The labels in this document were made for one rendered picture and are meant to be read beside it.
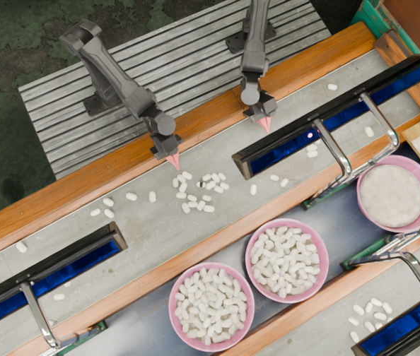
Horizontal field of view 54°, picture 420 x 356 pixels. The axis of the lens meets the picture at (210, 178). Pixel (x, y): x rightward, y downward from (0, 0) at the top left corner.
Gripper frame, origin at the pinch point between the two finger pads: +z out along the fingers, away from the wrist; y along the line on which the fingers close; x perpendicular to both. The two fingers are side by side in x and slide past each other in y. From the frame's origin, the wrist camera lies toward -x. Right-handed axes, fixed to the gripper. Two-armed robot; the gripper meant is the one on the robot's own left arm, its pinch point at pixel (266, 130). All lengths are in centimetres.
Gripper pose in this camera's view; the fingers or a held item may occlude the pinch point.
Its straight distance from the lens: 144.7
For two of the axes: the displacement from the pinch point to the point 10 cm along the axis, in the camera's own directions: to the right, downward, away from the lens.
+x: -3.4, -3.7, 8.7
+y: 8.6, -4.9, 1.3
